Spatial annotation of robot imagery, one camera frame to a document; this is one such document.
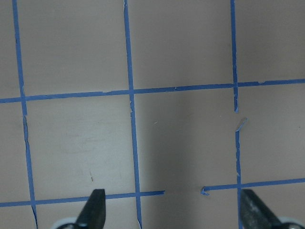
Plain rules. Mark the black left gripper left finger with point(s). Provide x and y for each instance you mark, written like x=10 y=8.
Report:
x=93 y=214

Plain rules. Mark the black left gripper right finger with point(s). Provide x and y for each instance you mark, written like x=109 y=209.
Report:
x=255 y=214

